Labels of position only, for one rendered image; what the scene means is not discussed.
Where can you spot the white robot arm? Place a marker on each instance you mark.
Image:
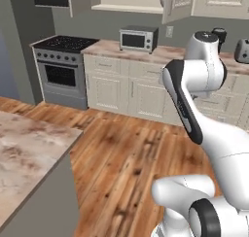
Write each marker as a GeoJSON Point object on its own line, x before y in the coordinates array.
{"type": "Point", "coordinates": [227, 150]}

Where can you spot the cream base cabinet run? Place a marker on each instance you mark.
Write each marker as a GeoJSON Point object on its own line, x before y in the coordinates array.
{"type": "Point", "coordinates": [110, 92]}

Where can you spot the grey marble-top dining counter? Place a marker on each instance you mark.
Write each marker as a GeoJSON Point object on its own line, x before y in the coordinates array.
{"type": "Point", "coordinates": [29, 156]}

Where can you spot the cream cabinet door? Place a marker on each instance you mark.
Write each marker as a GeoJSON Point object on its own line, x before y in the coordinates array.
{"type": "Point", "coordinates": [178, 4]}

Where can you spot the grey stove with oven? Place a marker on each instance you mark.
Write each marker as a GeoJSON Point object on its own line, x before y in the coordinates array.
{"type": "Point", "coordinates": [61, 75]}

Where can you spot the silver toaster oven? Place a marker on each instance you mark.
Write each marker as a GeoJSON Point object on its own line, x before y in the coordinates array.
{"type": "Point", "coordinates": [136, 40]}

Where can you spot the black coffee machine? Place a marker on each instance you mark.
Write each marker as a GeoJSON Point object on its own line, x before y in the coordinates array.
{"type": "Point", "coordinates": [221, 37]}

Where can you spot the silver toaster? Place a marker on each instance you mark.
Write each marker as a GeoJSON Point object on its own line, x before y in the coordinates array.
{"type": "Point", "coordinates": [242, 51]}

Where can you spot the white wall outlet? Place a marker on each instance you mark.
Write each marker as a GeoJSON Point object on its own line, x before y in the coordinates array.
{"type": "Point", "coordinates": [169, 31]}

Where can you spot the open cream wall cabinet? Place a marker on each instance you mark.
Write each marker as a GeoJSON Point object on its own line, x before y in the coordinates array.
{"type": "Point", "coordinates": [129, 8]}

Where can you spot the closed cream wall cabinet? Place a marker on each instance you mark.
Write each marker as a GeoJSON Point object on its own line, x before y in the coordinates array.
{"type": "Point", "coordinates": [223, 3]}

